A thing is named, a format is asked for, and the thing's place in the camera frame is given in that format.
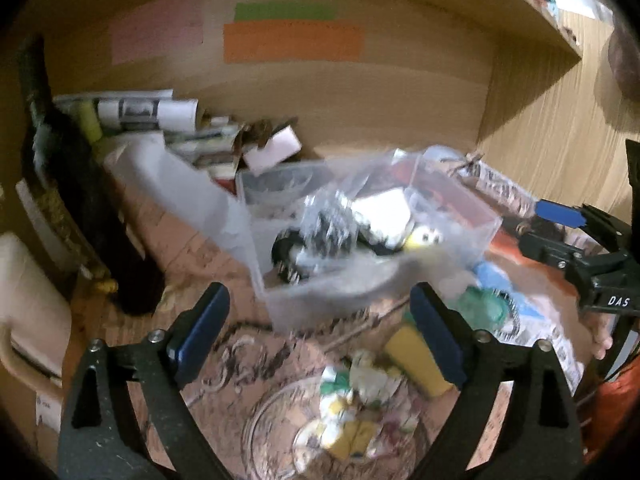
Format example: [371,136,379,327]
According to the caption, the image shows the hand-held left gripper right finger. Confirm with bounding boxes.
[407,281,586,480]

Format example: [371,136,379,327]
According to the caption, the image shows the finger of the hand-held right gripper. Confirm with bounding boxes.
[533,199,632,261]
[517,230,587,281]

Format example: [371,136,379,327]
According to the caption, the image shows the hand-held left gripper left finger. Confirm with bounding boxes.
[57,281,236,480]

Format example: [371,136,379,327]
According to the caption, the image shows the yellow sponge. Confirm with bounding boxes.
[384,324,457,397]

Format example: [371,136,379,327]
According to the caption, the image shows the clear plastic storage box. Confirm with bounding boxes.
[235,146,503,333]

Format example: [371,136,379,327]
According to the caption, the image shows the wrappers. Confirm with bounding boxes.
[295,350,418,462]

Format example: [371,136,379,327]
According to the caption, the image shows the white soft item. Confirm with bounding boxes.
[352,192,416,251]

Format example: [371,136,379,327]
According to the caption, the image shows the person's right hand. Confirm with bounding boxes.
[584,311,615,361]

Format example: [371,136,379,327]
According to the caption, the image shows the patterned tablecloth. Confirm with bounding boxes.
[70,180,586,480]

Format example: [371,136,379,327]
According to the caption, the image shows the light blue cloth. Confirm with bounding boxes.
[472,260,538,318]

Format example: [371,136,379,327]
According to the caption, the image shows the newspaper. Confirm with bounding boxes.
[450,152,538,221]

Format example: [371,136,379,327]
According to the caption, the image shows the yellow toy with eyes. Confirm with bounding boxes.
[404,227,445,256]

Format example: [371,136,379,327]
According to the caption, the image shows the black round item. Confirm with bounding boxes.
[271,230,308,283]

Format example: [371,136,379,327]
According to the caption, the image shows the orange garment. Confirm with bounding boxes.
[581,345,640,463]

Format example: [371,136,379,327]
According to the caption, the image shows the translucent plastic lid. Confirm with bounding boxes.
[107,135,258,273]

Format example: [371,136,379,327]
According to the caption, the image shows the crinkled clear plastic bag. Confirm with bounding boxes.
[300,192,358,266]

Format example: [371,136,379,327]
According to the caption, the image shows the brown round object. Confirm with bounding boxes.
[601,22,640,131]

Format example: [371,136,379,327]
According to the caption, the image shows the white plastic appliance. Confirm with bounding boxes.
[0,232,73,396]

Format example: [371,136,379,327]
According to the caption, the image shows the tall black bottle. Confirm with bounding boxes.
[17,35,166,317]

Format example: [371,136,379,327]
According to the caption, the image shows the pile of papers and packets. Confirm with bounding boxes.
[165,116,301,193]

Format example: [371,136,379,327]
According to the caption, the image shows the white cardboard box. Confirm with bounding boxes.
[242,127,303,176]

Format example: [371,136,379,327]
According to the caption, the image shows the wooden shelf board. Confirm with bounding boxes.
[470,0,585,61]

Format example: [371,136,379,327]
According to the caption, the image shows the rolled printed paper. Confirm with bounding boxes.
[95,89,201,133]

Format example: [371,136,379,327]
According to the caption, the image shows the yellow green bottle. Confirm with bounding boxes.
[75,101,105,142]

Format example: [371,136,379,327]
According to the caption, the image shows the pink paper sheet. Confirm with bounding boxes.
[110,0,206,66]

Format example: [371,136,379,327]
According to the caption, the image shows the orange paper sheet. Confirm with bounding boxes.
[222,21,366,64]

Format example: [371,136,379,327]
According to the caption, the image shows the green paper strip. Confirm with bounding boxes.
[234,2,340,23]

